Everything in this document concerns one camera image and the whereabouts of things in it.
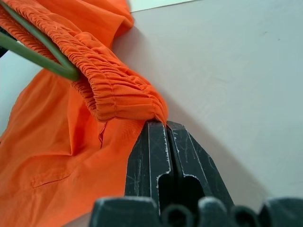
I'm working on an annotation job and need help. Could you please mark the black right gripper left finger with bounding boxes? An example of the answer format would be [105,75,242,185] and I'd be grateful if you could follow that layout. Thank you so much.
[124,121,175,215]

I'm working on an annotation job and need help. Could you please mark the green wire hanger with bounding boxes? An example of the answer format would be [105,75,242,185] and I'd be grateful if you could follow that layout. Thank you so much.
[0,1,80,81]

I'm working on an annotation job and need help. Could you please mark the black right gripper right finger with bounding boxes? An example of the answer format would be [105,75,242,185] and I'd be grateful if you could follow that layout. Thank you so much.
[166,120,235,210]

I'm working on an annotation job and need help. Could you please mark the orange shorts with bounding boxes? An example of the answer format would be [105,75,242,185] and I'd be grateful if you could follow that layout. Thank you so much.
[0,0,169,227]

